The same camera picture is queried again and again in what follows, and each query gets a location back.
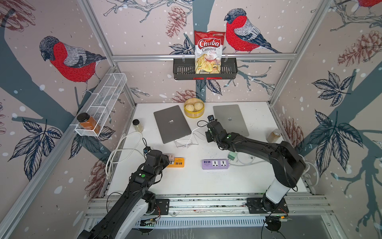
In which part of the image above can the white laptop charger cable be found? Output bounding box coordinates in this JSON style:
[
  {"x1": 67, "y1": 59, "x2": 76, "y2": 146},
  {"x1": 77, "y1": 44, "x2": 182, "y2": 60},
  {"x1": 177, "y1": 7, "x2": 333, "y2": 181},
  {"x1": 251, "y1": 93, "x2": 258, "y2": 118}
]
[
  {"x1": 234, "y1": 152, "x2": 254, "y2": 165},
  {"x1": 173, "y1": 126, "x2": 210, "y2": 149}
]

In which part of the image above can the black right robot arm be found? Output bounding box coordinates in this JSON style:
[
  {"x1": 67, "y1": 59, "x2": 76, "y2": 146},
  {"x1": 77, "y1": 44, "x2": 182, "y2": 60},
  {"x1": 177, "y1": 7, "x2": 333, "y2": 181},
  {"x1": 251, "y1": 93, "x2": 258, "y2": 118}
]
[{"x1": 206, "y1": 115, "x2": 306, "y2": 213}]

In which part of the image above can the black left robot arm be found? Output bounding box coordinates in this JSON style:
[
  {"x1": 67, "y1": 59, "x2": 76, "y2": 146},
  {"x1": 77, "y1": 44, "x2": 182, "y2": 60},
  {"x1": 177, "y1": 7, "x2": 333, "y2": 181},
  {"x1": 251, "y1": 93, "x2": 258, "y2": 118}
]
[{"x1": 78, "y1": 150, "x2": 170, "y2": 239}]

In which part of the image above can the pink usb charger adapter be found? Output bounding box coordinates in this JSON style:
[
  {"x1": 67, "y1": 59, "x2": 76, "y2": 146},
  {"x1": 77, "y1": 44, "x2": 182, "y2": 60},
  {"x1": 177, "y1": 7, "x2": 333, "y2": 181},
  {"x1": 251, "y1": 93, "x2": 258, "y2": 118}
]
[{"x1": 166, "y1": 154, "x2": 175, "y2": 162}]

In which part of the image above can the silver laptop on right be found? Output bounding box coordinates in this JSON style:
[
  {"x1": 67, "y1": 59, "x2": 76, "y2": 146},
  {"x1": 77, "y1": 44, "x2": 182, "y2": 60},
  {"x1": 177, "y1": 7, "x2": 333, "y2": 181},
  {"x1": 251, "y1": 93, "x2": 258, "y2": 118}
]
[{"x1": 213, "y1": 104, "x2": 249, "y2": 136}]

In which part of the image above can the green usb charger adapter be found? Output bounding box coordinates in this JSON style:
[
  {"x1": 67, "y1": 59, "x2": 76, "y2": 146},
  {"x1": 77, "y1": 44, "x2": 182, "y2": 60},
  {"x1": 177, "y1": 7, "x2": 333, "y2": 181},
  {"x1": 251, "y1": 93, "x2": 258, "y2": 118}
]
[{"x1": 227, "y1": 152, "x2": 237, "y2": 160}]

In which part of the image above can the dark grey laptop on left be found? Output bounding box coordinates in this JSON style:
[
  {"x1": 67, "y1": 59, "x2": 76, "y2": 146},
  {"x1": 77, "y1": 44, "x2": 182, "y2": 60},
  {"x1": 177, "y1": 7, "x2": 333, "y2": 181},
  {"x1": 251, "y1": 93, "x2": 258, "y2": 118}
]
[{"x1": 154, "y1": 105, "x2": 192, "y2": 144}]

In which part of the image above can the white bun in steamer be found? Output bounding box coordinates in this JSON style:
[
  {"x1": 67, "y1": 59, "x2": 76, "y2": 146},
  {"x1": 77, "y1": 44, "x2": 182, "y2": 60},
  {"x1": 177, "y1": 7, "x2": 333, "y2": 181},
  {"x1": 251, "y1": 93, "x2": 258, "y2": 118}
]
[
  {"x1": 194, "y1": 102, "x2": 204, "y2": 111},
  {"x1": 185, "y1": 104, "x2": 195, "y2": 112}
]

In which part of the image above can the yellow bamboo steamer basket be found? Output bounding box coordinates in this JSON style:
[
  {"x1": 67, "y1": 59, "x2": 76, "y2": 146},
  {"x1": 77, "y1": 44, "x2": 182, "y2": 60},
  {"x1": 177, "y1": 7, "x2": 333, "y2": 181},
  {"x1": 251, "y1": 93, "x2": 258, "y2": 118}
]
[{"x1": 184, "y1": 98, "x2": 205, "y2": 119}]

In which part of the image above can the orange power strip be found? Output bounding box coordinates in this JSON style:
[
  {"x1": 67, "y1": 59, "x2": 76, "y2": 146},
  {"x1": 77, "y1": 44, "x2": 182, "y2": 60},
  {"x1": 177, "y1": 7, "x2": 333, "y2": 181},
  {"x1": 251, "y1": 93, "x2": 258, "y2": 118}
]
[{"x1": 167, "y1": 158, "x2": 185, "y2": 168}]

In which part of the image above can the purple power strip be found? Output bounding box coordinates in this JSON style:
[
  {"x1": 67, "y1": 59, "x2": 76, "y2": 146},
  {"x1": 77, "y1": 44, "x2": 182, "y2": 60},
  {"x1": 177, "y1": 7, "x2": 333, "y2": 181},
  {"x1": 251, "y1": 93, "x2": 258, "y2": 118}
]
[{"x1": 202, "y1": 159, "x2": 229, "y2": 170}]

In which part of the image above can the black-lid glass jar on table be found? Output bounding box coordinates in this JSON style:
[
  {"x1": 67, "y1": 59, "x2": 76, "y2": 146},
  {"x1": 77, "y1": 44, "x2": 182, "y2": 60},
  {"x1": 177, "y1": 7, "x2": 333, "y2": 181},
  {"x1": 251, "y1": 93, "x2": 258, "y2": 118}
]
[{"x1": 132, "y1": 119, "x2": 144, "y2": 133}]

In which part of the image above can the silver-lid glass spice jar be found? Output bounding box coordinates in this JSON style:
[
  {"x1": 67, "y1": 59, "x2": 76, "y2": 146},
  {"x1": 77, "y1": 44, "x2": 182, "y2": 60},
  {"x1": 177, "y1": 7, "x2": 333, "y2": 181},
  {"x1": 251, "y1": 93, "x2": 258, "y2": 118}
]
[{"x1": 267, "y1": 128, "x2": 282, "y2": 143}]

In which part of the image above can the Chuba cassava chips bag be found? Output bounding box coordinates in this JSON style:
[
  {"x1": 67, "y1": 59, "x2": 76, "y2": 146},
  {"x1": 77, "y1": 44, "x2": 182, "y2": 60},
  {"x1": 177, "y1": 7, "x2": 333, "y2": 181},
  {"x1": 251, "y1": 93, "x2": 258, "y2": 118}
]
[{"x1": 194, "y1": 31, "x2": 225, "y2": 74}]

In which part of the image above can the orange jar on shelf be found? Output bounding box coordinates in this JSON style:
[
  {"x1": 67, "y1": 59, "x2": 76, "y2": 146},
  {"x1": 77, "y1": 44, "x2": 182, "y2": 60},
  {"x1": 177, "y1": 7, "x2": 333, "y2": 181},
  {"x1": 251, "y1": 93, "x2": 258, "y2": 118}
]
[{"x1": 77, "y1": 113, "x2": 101, "y2": 134}]

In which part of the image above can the white left power strip cord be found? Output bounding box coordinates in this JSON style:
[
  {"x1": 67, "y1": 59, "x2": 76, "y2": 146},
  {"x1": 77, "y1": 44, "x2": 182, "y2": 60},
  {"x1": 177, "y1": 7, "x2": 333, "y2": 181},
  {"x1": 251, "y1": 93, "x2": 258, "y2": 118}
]
[{"x1": 105, "y1": 131, "x2": 150, "y2": 180}]

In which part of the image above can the white power strip cord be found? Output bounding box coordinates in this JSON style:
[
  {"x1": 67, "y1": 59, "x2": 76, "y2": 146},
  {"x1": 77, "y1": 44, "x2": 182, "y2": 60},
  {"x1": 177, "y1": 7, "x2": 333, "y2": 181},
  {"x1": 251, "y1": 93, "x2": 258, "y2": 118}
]
[
  {"x1": 105, "y1": 131, "x2": 150, "y2": 180},
  {"x1": 229, "y1": 158, "x2": 320, "y2": 187}
]

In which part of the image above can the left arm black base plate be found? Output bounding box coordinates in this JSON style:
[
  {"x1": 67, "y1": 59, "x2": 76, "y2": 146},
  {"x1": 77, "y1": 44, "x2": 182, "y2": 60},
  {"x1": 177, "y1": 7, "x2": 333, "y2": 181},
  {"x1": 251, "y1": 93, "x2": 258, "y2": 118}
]
[{"x1": 146, "y1": 199, "x2": 170, "y2": 217}]

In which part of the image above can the black wire wall basket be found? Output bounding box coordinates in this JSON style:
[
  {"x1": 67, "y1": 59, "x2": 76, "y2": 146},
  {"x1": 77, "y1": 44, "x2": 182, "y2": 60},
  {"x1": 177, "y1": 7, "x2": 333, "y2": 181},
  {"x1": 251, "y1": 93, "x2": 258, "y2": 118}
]
[{"x1": 173, "y1": 58, "x2": 238, "y2": 80}]

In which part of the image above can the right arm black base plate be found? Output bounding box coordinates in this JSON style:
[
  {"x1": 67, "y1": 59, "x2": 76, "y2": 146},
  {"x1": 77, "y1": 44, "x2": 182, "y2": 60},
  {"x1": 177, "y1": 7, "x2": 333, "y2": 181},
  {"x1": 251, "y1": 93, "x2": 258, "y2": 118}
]
[{"x1": 245, "y1": 197, "x2": 289, "y2": 214}]

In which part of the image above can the white wire wall shelf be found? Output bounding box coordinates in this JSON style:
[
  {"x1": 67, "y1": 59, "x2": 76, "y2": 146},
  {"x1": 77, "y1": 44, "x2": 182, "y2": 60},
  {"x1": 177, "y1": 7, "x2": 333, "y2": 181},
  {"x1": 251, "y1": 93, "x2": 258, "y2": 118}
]
[{"x1": 75, "y1": 73, "x2": 127, "y2": 137}]

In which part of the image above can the white right power strip cord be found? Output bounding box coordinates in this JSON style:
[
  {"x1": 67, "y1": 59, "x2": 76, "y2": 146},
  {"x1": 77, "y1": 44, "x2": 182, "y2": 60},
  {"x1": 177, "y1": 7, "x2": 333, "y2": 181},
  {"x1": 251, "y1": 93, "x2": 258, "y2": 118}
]
[{"x1": 229, "y1": 158, "x2": 320, "y2": 187}]

